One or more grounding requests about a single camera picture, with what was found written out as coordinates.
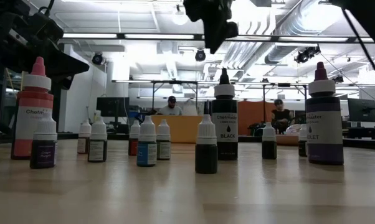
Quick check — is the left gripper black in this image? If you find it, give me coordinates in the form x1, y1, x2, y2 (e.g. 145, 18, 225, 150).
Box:
6, 12, 90, 91

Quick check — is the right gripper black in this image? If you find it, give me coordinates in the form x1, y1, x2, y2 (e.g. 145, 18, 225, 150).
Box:
183, 0, 239, 54

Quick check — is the small maroon dropper bottle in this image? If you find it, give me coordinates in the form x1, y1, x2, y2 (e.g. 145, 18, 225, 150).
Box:
77, 119, 92, 155

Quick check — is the small dark white-label dropper bottle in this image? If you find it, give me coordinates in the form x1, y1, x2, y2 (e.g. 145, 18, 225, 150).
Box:
156, 119, 172, 161
87, 116, 108, 163

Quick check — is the small grape purple dropper bottle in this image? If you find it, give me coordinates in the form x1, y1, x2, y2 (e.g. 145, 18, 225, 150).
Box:
29, 112, 58, 170

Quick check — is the large black food coloring bottle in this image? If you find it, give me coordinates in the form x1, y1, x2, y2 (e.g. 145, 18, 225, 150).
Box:
211, 68, 239, 161

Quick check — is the small red dropper bottle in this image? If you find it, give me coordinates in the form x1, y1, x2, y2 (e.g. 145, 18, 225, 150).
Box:
128, 119, 141, 157

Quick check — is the small blue dropper bottle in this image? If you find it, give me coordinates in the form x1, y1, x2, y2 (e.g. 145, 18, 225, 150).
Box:
136, 115, 158, 167

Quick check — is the small orange-red dropper bottle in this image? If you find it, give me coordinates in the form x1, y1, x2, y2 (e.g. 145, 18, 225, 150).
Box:
194, 114, 219, 175

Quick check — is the small yellow-green dropper bottle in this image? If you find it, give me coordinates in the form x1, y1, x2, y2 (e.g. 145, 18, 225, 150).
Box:
262, 121, 278, 161

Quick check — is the large violet food coloring bottle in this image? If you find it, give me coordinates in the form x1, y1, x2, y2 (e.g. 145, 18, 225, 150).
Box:
305, 61, 344, 166

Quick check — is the large pink food coloring bottle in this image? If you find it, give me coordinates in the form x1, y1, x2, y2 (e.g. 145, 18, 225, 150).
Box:
11, 56, 54, 161

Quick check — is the black computer monitor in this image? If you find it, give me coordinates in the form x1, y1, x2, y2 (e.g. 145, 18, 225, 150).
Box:
96, 96, 131, 118
347, 98, 375, 123

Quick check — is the person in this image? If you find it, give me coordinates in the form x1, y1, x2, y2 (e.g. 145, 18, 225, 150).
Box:
156, 95, 184, 116
270, 98, 293, 134

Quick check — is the orange partition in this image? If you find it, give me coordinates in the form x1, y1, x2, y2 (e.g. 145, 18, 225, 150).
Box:
237, 100, 274, 136

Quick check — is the yellow plastic bin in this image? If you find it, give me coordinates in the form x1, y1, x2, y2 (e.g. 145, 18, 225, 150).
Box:
150, 114, 204, 144

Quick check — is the white domed object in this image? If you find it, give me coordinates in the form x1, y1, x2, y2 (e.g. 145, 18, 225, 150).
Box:
285, 123, 300, 136

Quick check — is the flat tan plate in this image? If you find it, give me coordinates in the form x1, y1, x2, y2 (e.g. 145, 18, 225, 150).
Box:
276, 134, 300, 147

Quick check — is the black ceiling camera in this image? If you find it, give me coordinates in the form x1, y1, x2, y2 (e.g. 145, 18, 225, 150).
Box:
194, 49, 207, 62
91, 52, 105, 66
293, 45, 321, 65

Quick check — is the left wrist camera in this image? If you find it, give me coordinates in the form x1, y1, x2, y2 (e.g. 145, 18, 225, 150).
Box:
27, 11, 64, 44

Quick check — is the black overhead light rail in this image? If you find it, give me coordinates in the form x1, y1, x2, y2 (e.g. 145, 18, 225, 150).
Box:
58, 32, 375, 44

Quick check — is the black background workbench frame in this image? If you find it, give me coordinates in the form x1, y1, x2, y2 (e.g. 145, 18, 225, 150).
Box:
150, 80, 199, 116
261, 82, 309, 125

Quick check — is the yellow extension cable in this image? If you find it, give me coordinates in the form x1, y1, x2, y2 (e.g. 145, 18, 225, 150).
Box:
5, 67, 26, 94

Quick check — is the black metal table frame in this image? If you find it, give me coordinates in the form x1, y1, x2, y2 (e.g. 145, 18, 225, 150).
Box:
52, 132, 375, 151

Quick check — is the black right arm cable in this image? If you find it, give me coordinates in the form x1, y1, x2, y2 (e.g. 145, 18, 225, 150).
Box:
342, 8, 375, 91

